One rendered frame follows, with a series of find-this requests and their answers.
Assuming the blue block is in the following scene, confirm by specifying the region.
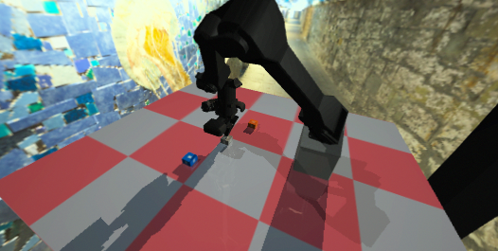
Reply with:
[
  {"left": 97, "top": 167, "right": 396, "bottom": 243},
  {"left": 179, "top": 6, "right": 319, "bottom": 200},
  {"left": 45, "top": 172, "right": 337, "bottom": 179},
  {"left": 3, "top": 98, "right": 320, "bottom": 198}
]
[{"left": 182, "top": 152, "right": 198, "bottom": 167}]

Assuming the orange block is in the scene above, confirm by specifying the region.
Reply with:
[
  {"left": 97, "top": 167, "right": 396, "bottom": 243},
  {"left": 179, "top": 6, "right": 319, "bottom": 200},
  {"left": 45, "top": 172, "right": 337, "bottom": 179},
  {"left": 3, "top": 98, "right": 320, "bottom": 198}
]
[{"left": 248, "top": 119, "right": 258, "bottom": 129}]

